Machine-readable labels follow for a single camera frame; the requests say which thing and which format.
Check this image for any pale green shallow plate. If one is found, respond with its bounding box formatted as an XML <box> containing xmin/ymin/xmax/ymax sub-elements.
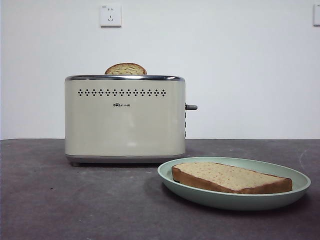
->
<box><xmin>157</xmin><ymin>156</ymin><xmax>312</xmax><ymax>211</ymax></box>

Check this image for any large square bread slice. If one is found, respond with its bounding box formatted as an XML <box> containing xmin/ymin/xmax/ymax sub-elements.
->
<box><xmin>171</xmin><ymin>161</ymin><xmax>293</xmax><ymax>195</ymax></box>

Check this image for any cream two-slot toaster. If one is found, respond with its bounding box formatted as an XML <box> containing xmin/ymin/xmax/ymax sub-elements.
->
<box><xmin>64</xmin><ymin>74</ymin><xmax>199</xmax><ymax>167</ymax></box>

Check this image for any white wall plate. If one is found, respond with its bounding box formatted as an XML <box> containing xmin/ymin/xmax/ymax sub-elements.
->
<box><xmin>313</xmin><ymin>4</ymin><xmax>320</xmax><ymax>27</ymax></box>

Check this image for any round-topped toasted bread slice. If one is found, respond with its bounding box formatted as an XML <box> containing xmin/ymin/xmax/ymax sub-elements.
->
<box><xmin>104</xmin><ymin>62</ymin><xmax>148</xmax><ymax>76</ymax></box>

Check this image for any white wall power socket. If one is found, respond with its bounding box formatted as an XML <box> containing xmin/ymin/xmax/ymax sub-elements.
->
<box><xmin>100</xmin><ymin>4</ymin><xmax>123</xmax><ymax>28</ymax></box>

